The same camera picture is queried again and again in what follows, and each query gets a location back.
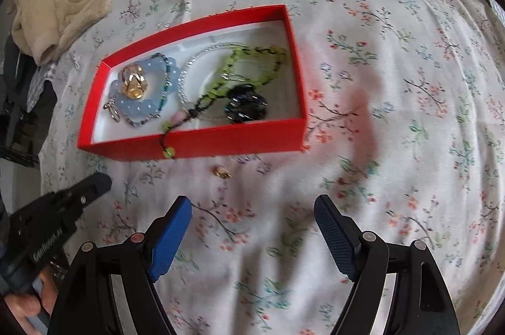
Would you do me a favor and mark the green bead bracelet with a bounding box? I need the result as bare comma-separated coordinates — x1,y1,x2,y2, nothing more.
160,45,288,159

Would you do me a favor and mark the person's left hand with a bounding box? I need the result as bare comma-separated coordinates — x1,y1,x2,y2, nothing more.
0,270,58,335

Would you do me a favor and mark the red jewelry box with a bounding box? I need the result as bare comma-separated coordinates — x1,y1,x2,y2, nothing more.
77,4,308,162

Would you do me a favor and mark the multicolour bead bracelet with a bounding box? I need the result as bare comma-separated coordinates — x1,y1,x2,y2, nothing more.
129,53,181,127

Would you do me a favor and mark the plain gold ring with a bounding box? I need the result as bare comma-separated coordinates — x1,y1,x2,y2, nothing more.
120,64,147,83

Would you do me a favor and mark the floral bedsheet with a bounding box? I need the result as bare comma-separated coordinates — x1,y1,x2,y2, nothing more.
39,0,505,335

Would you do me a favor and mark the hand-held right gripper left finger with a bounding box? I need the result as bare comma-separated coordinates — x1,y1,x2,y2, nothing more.
51,195,193,335

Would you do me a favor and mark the black bead bracelet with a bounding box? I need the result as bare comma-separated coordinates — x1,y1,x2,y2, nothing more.
223,84,270,123

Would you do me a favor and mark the clear bead bracelet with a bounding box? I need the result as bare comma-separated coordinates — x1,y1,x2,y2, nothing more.
177,42,253,111

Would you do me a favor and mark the silver ring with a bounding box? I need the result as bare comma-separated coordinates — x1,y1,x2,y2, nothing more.
103,100,122,122

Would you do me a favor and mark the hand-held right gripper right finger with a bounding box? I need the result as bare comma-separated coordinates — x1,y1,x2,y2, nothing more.
314,194,460,335

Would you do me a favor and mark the gold ring with green stone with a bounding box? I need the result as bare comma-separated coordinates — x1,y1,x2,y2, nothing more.
123,80,150,99

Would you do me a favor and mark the dark chair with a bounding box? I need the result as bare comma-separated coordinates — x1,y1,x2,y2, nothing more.
0,35,54,167

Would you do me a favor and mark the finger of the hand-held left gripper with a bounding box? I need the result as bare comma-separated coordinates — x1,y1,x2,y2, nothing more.
49,173,113,219

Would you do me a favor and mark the checked cloth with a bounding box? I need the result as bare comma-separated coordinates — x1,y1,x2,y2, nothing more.
27,61,60,112

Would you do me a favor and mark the light blue bead bracelet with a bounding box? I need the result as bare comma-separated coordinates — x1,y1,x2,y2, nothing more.
108,57,174,123

